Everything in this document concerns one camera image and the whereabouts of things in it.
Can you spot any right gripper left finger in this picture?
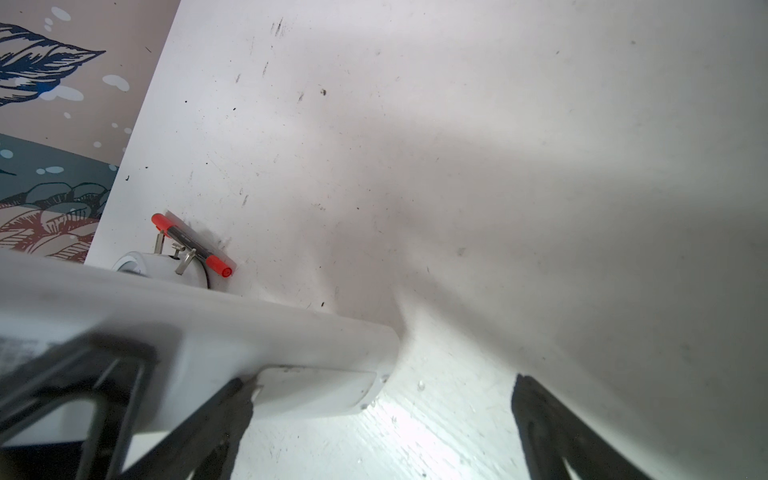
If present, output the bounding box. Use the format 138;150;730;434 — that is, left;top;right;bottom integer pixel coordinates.
119;379;257;480

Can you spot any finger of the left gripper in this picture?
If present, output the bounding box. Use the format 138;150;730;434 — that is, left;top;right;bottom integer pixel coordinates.
1;335;158;479

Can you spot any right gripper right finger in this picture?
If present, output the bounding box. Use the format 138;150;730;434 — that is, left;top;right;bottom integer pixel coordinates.
511;374;648;479

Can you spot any white remote control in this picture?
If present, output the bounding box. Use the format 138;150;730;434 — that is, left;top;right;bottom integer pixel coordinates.
1;250;399;432

